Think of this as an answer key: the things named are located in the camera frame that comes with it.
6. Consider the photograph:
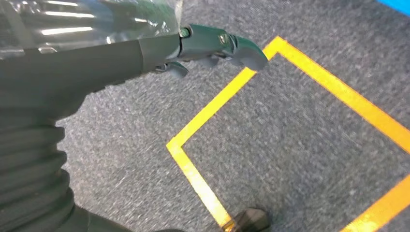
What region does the yellow floor tape square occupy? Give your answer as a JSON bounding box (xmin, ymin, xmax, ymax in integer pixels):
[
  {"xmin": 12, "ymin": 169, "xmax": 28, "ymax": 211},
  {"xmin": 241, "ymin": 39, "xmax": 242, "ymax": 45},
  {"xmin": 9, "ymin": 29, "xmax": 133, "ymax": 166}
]
[{"xmin": 166, "ymin": 36, "xmax": 410, "ymax": 232}]

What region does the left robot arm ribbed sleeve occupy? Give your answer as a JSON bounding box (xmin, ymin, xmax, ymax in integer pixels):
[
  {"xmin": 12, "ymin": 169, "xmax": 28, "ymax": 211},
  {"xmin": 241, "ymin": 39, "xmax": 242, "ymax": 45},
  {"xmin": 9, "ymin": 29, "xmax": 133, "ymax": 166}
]
[{"xmin": 0, "ymin": 112, "xmax": 187, "ymax": 232}]

